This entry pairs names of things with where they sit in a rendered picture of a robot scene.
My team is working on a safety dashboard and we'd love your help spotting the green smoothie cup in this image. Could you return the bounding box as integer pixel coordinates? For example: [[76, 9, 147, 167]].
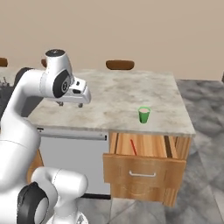
[[137, 106, 151, 124]]

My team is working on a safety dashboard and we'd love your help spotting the wooden drawer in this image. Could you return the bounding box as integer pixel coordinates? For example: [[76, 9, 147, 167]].
[[102, 132, 187, 189]]

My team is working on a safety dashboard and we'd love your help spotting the silver dishwasher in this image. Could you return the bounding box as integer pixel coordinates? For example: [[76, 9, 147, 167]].
[[36, 125, 112, 200]]

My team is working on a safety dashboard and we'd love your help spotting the silver dishwasher handle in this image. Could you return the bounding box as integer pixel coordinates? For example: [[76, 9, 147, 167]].
[[36, 127, 109, 142]]

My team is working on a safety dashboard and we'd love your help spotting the red straw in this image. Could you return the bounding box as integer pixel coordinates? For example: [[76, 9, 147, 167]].
[[129, 138, 138, 157]]

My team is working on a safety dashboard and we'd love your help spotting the silver drawer handle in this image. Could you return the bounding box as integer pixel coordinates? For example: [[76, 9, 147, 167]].
[[129, 171, 158, 179]]

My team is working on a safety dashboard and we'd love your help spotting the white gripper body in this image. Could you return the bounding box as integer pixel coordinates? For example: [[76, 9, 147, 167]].
[[46, 85, 92, 105]]

